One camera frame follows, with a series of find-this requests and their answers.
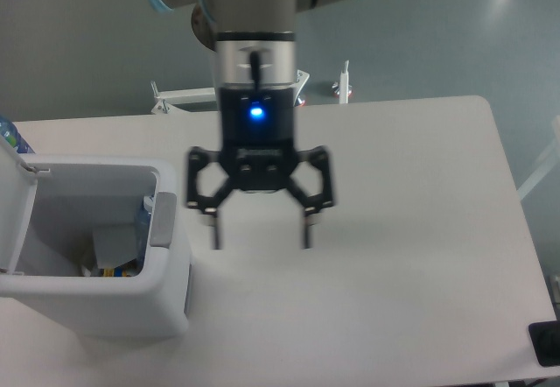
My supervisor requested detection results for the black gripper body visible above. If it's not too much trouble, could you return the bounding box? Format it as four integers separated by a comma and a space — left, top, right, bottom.
218, 87, 298, 193

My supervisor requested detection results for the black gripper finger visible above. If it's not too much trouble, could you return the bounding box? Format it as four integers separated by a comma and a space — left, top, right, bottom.
286, 146, 336, 250
185, 146, 235, 250

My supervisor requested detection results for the clear plastic water bottle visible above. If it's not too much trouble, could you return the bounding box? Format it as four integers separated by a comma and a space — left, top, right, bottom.
134, 196, 154, 271

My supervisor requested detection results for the white plastic wrapper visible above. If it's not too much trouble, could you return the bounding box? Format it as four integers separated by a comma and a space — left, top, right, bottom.
92, 224, 137, 269

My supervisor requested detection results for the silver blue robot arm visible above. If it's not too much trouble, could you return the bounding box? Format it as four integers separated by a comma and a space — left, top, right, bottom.
148, 0, 344, 248

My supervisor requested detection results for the colourful trash in can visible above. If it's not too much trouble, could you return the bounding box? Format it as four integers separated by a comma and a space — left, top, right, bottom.
80, 260, 140, 278

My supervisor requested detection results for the white trash can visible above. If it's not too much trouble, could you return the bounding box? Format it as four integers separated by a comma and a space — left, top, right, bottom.
1, 142, 192, 337

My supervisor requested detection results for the blue bottle behind can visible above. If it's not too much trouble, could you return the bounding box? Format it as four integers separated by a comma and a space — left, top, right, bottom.
0, 116, 35, 154

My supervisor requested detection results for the black device at table edge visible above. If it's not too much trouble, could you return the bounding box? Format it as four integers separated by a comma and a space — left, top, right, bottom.
528, 320, 559, 368

